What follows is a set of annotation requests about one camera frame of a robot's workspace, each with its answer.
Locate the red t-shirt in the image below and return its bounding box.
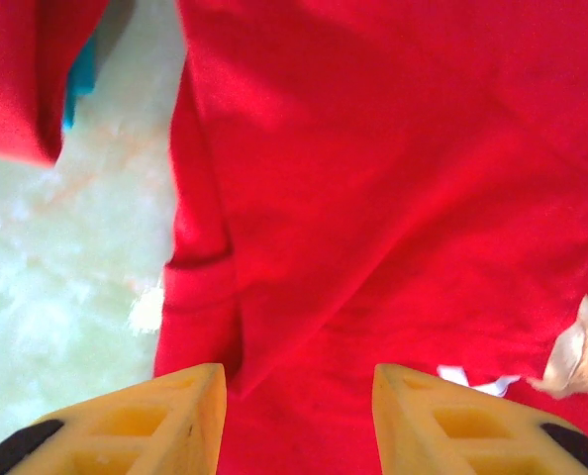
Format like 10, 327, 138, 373
0, 0, 108, 167
152, 0, 588, 475

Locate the folded red t-shirt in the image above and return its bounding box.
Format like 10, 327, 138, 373
0, 0, 108, 167

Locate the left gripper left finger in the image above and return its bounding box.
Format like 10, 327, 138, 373
0, 362, 228, 475

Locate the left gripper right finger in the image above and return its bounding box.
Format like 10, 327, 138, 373
372, 363, 588, 475

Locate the folded teal t-shirt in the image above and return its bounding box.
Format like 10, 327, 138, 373
61, 38, 98, 131

